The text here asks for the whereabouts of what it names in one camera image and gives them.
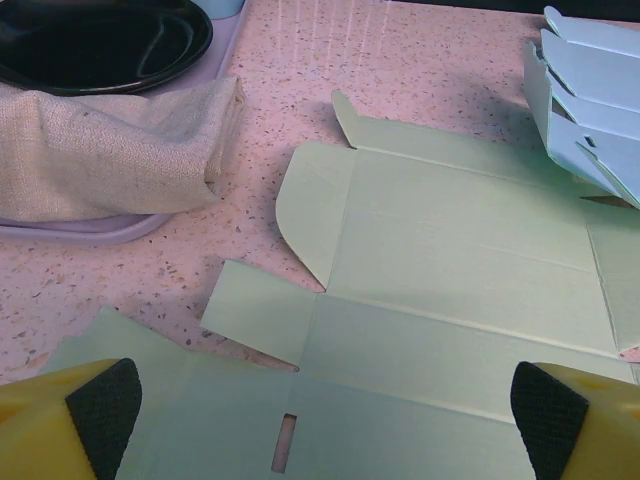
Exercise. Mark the light blue cloth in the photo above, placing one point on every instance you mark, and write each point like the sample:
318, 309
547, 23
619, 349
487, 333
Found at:
605, 125

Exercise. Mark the black plate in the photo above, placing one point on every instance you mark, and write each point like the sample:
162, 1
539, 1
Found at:
100, 45

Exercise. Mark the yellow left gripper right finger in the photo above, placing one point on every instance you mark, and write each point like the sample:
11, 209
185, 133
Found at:
600, 430

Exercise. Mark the light green cloth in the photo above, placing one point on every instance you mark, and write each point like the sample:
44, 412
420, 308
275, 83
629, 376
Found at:
440, 260

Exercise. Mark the light blue mug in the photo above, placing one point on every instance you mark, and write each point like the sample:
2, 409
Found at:
220, 6

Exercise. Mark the beige folded cloth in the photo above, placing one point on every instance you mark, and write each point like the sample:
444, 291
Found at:
100, 155

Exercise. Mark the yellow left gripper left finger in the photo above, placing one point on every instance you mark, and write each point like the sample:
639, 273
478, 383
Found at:
35, 430

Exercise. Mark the lavender tray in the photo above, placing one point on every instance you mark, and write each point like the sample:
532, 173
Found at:
100, 232

